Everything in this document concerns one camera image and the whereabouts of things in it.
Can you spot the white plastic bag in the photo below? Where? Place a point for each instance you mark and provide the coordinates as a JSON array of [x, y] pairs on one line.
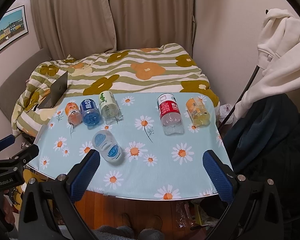
[[224, 110]]

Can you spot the green label plastic bottle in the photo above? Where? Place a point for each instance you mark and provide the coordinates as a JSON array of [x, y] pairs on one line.
[[109, 106]]

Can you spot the grey upholstered headboard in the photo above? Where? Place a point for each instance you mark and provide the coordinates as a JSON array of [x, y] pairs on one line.
[[15, 80]]

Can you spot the light blue label plastic bottle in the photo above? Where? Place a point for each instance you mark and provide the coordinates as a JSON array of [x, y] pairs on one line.
[[107, 147]]

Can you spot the person's left hand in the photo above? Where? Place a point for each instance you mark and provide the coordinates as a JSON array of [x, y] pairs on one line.
[[5, 211]]

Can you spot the brown slipper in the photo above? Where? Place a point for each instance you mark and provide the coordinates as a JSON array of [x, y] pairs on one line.
[[128, 220], [152, 222]]

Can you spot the daisy print blue tablecloth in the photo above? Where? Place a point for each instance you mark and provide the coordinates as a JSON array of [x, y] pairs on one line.
[[152, 140]]

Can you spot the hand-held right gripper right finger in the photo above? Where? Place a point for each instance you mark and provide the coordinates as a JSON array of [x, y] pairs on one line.
[[217, 177]]

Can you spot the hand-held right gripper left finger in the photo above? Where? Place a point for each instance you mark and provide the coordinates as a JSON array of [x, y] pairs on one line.
[[86, 177]]

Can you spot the dark jacket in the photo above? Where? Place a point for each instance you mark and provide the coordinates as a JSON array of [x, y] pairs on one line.
[[277, 142]]

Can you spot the dark blue label plastic bottle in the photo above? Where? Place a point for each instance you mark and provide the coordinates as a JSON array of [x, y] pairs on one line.
[[90, 112]]

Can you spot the grey laptop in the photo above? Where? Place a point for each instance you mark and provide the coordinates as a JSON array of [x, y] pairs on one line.
[[56, 90]]

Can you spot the white hoodie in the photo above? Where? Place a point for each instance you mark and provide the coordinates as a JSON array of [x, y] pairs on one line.
[[277, 67]]

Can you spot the yellow label plastic bottle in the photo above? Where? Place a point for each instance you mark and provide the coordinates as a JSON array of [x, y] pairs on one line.
[[198, 111]]

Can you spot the person's grey fleece legs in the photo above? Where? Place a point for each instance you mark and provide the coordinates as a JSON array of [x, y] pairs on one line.
[[130, 233]]

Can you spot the striped floral blanket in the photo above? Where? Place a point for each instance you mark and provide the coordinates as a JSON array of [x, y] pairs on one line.
[[145, 55]]

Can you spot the yellow cloth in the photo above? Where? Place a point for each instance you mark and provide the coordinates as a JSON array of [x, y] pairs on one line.
[[28, 177]]

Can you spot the beige curtain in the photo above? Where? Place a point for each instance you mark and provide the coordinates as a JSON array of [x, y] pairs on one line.
[[72, 17], [152, 12]]

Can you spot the wall poster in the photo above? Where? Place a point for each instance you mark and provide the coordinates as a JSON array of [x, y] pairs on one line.
[[7, 30]]

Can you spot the black rack pole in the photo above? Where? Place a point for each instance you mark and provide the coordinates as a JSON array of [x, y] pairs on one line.
[[247, 87]]

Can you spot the clear plastic packets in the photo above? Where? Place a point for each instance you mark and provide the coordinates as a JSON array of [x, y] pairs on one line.
[[192, 213]]

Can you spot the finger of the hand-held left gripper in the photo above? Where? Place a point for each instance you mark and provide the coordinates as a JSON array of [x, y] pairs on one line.
[[27, 153], [5, 141]]

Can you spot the red label plastic bottle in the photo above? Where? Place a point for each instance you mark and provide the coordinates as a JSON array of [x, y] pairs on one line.
[[169, 115]]

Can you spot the orange label plastic bottle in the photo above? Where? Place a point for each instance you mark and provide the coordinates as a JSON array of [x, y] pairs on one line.
[[73, 113]]

